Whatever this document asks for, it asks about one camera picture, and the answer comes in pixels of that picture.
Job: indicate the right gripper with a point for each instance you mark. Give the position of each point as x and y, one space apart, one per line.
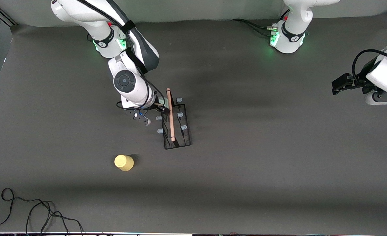
162 108

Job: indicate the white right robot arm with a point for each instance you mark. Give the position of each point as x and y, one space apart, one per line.
127 82

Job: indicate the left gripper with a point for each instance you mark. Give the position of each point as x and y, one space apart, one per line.
359 81

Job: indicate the yellow plastic cup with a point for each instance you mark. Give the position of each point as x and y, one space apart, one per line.
124 163

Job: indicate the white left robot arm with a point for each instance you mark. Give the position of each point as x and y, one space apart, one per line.
295 19

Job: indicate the dark grey table mat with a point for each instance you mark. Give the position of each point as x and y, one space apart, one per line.
262 147

